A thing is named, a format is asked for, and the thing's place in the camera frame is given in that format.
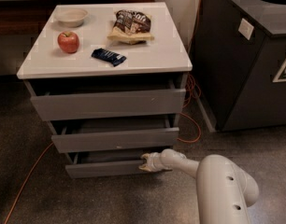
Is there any brown chip bag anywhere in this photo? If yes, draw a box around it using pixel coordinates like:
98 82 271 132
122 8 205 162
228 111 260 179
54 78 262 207
107 9 154 45

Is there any grey drawer cabinet white top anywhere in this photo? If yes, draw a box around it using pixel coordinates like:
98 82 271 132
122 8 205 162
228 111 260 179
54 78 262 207
17 3 192 178

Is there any grey drawer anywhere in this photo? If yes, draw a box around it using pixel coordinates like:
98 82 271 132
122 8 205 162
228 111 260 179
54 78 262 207
65 147 165 178
26 78 185 121
51 115 179 153

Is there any white paper bowl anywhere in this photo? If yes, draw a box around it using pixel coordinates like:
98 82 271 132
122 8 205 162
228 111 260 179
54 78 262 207
55 8 88 28

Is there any grey top drawer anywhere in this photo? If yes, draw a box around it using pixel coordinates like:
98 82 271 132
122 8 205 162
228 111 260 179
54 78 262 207
26 78 185 121

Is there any dark blue snack bar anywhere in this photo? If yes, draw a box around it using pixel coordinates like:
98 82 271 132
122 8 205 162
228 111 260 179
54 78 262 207
92 49 126 67

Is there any framed sign on bin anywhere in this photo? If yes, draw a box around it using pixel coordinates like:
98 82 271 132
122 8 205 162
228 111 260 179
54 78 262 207
272 49 286 84

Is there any orange extension cable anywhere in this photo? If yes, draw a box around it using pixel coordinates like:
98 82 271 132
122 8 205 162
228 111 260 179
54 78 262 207
2 0 212 224

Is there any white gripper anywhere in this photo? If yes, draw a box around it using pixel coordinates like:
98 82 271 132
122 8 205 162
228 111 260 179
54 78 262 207
139 152 164 172

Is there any white label on bin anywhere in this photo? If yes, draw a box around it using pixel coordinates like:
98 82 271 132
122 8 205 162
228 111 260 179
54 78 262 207
238 18 254 40

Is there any black trash bin cabinet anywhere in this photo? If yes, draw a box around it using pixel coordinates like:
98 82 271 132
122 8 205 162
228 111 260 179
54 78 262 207
191 0 286 131

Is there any red apple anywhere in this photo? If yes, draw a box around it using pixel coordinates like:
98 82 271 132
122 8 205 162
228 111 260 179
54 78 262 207
57 31 79 53

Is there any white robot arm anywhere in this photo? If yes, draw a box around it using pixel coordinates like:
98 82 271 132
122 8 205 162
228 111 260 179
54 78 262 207
139 149 259 224

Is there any grey bottom drawer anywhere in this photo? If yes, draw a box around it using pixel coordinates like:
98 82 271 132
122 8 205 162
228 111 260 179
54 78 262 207
65 147 165 178

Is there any grey middle drawer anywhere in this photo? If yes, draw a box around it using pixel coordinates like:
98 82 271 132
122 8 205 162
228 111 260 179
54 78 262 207
51 115 179 153

